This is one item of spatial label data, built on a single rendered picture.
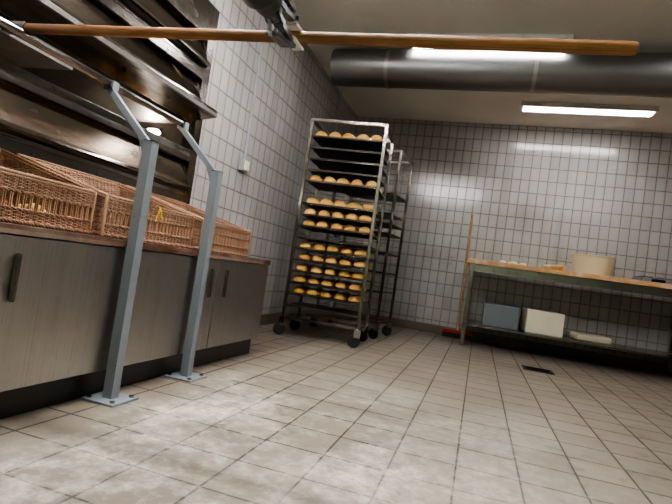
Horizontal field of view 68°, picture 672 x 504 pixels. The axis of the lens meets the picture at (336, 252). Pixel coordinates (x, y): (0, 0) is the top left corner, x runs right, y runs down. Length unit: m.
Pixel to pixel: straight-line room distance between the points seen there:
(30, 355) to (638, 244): 5.82
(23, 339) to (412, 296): 5.00
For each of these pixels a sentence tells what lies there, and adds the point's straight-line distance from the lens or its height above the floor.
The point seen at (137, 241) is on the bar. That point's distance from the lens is 1.93.
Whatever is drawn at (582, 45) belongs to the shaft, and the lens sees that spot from 1.29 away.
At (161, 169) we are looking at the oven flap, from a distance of 3.00.
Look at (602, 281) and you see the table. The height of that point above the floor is 0.84.
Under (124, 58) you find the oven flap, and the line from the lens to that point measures 2.59.
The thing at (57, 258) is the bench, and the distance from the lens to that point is 1.76.
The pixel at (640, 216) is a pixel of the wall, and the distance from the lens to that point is 6.42.
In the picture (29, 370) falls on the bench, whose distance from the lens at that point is 1.79.
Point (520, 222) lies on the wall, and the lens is 6.20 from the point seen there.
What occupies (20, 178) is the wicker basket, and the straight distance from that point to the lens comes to 1.74.
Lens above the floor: 0.58
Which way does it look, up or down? 2 degrees up
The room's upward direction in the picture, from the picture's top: 8 degrees clockwise
